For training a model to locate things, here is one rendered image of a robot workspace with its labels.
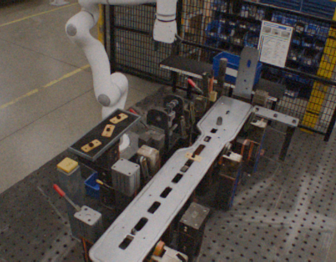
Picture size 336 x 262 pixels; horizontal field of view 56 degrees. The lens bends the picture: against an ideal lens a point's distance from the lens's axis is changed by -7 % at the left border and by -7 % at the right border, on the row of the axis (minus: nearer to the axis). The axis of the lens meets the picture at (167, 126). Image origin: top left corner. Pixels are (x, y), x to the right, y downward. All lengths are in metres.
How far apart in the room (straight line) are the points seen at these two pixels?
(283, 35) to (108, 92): 1.21
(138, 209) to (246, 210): 0.69
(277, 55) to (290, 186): 0.88
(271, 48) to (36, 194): 1.73
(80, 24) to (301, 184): 1.52
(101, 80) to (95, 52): 0.15
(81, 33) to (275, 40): 1.29
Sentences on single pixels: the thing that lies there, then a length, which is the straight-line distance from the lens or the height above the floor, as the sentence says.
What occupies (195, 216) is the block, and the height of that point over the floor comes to 1.03.
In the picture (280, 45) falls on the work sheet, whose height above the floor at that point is 1.30.
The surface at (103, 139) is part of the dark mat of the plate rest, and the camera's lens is 1.47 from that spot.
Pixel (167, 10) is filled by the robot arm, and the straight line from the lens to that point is 1.49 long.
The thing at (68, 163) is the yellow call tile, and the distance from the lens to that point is 1.37.
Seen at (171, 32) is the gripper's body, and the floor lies 1.55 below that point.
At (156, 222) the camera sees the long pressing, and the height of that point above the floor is 1.00.
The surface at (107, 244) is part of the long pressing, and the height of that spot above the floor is 1.00.
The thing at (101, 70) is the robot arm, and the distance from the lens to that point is 1.72.
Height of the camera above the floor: 2.04
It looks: 35 degrees down
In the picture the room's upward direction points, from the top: 4 degrees clockwise
